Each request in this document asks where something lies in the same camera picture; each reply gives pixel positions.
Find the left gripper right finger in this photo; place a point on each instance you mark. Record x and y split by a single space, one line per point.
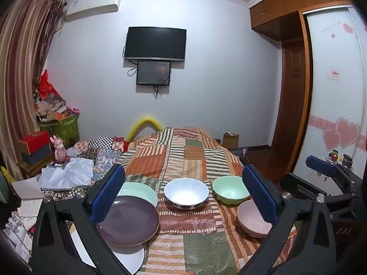
314 249

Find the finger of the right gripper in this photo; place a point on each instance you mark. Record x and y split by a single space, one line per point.
325 167

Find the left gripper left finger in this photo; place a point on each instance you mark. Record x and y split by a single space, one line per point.
53 250

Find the pink bowl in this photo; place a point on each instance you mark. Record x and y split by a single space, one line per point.
251 221

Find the dark purple plate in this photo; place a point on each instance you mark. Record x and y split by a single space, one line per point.
131 221

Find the white plate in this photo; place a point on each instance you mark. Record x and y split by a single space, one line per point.
130 257

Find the mint green plate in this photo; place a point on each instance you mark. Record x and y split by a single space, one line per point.
140 190

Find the green bowl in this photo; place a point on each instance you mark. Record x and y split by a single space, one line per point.
230 190

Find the white bowl black spots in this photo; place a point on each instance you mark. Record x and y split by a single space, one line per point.
186 193

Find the white cloth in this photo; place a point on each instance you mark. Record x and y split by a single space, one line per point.
78 172

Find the pink rabbit figurine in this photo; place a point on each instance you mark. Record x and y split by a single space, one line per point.
59 149

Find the dark blue box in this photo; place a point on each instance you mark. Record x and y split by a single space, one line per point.
37 156

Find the brown cardboard box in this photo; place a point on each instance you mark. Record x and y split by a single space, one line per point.
230 140

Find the red gift box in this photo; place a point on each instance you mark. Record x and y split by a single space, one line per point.
33 142

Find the green storage box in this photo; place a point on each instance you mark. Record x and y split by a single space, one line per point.
66 129

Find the patchwork quilt bedspread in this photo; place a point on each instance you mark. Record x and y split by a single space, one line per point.
205 240

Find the wooden wardrobe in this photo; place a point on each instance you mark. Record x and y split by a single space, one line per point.
322 106

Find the red plastic bag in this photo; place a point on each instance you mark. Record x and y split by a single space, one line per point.
44 87

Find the striped brown curtain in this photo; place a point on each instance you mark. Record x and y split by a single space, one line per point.
26 34

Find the white air conditioner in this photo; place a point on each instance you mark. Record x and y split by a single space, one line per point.
79 9

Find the small black wall monitor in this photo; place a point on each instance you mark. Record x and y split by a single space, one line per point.
153 73

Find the black wall television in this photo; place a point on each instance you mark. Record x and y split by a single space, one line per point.
155 43

